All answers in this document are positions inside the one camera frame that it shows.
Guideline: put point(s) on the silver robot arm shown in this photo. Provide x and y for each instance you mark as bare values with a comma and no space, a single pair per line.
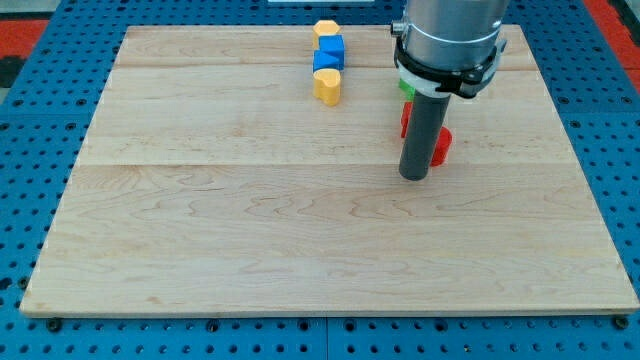
446,47

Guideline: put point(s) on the green star block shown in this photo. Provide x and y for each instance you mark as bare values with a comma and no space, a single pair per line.
407,90

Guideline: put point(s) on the yellow heart block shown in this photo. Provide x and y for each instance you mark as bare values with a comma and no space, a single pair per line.
327,86

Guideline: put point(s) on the wooden board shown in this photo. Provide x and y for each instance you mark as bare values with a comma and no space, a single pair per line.
211,183

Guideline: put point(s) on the red block behind rod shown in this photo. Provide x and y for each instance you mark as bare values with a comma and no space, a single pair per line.
405,118

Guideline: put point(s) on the blue triangle block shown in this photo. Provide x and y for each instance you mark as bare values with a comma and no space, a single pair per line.
325,60

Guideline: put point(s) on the red cylinder block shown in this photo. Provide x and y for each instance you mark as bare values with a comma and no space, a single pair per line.
443,144

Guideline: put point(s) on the blue cube block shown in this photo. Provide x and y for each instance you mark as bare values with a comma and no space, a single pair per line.
333,45

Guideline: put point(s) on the yellow hexagon block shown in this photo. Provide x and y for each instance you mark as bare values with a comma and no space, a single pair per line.
324,28

